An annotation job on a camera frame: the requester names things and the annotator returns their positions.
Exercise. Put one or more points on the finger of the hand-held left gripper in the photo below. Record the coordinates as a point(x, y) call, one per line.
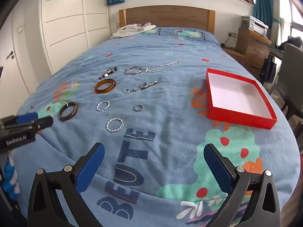
point(43, 122)
point(27, 117)

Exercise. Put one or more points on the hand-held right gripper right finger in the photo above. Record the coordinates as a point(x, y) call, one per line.
point(216, 167)

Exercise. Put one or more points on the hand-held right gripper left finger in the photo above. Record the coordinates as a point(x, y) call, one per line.
point(91, 167)

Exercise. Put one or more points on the dark brown bangle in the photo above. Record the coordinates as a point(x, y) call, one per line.
point(63, 118)

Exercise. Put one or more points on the amber bangle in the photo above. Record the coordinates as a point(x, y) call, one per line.
point(104, 91)

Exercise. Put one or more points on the red cardboard box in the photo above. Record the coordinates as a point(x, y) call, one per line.
point(236, 97)

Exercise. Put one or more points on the white door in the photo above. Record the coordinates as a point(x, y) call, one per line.
point(16, 71)

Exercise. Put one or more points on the blue printed blanket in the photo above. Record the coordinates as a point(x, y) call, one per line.
point(165, 99)

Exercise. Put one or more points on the silver brooch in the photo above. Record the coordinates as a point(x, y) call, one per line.
point(144, 85)

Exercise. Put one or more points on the thin silver bangle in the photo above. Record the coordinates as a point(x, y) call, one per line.
point(132, 74)

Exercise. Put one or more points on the white wardrobe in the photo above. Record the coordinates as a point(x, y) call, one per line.
point(71, 16)

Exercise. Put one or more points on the dark blue bag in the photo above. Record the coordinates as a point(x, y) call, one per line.
point(268, 69)

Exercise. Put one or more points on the low wooden cabinet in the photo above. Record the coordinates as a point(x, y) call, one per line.
point(241, 59)

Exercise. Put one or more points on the grey chair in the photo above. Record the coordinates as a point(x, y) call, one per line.
point(292, 75)

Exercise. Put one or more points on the white garment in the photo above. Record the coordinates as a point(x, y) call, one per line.
point(125, 32)

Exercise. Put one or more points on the wooden drawer cabinet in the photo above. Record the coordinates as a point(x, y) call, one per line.
point(253, 45)

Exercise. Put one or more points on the black bag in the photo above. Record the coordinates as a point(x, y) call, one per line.
point(293, 42)

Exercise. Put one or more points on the white printer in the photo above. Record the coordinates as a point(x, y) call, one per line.
point(255, 24)

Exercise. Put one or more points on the wooden headboard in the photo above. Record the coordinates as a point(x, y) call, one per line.
point(165, 16)

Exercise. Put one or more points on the wall socket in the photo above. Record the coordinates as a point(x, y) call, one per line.
point(232, 34)

